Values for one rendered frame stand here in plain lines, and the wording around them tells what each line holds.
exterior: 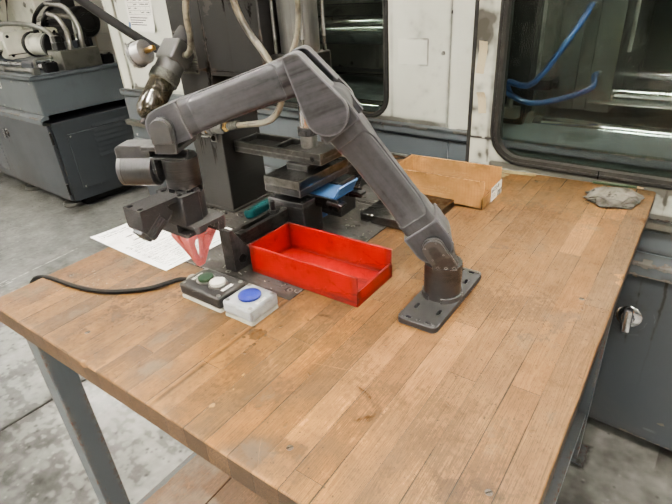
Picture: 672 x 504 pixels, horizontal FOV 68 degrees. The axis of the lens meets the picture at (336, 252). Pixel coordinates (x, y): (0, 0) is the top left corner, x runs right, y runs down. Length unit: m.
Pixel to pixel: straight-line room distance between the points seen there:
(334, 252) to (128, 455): 1.24
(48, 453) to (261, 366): 1.46
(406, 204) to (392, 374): 0.26
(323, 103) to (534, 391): 0.48
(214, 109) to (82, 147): 3.40
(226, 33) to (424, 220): 0.60
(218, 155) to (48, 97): 2.88
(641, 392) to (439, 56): 1.17
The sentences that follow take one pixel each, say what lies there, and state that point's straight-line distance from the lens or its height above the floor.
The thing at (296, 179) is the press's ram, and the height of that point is 1.04.
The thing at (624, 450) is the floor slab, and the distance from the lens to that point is 1.98.
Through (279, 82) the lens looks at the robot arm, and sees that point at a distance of 0.74.
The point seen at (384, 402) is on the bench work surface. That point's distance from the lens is 0.70.
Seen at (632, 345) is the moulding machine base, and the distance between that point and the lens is 1.70.
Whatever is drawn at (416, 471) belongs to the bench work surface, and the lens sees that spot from 0.63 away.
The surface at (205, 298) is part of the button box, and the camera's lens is 0.91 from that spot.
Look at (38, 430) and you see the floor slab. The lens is 2.26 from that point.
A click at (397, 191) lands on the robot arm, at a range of 0.77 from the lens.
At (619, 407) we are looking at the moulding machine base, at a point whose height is 0.18.
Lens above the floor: 1.39
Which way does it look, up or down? 28 degrees down
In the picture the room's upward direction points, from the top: 4 degrees counter-clockwise
